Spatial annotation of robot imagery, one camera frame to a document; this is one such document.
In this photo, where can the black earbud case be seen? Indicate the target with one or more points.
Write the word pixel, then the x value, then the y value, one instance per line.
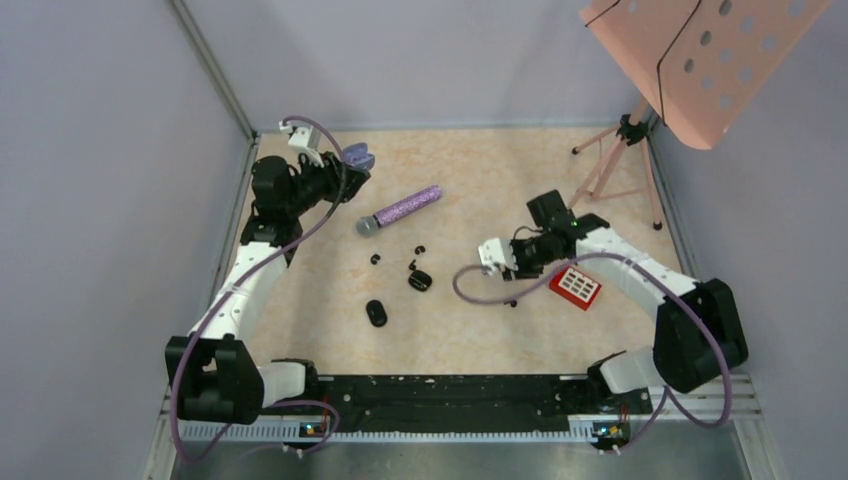
pixel 418 279
pixel 376 313

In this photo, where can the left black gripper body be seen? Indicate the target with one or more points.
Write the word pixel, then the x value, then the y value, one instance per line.
pixel 318 182

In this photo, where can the closed black earbud case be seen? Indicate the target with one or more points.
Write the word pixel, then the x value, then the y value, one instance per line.
pixel 376 313

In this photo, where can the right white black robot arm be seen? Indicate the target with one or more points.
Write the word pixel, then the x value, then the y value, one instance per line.
pixel 697 333

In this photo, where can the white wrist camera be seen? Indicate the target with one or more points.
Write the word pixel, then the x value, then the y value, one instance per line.
pixel 496 256
pixel 301 138

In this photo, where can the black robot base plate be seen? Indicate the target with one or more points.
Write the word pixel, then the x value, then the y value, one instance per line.
pixel 460 404

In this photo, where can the purple glitter microphone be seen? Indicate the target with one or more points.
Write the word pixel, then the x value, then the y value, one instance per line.
pixel 368 226

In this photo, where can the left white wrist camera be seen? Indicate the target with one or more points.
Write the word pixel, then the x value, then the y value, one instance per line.
pixel 301 138

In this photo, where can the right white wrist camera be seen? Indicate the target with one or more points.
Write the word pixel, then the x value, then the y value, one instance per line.
pixel 496 256

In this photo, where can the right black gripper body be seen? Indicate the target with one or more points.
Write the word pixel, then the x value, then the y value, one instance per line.
pixel 531 255

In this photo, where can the lavender earbud charging case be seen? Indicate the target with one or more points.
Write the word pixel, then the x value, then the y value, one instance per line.
pixel 359 156

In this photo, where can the aluminium frame rail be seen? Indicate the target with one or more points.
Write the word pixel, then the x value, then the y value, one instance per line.
pixel 713 405

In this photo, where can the red white toy block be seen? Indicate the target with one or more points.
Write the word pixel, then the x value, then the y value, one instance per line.
pixel 576 287

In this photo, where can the pink music stand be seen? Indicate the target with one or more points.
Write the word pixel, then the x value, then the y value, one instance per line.
pixel 699 64

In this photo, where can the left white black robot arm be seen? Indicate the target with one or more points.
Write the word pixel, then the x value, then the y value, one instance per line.
pixel 211 372

